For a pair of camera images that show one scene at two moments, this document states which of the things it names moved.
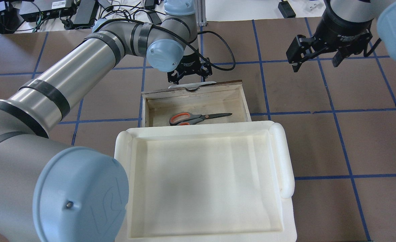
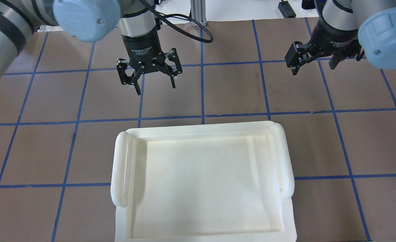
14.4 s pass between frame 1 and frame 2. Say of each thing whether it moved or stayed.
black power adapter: stayed
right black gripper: stayed
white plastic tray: stayed
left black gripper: moved
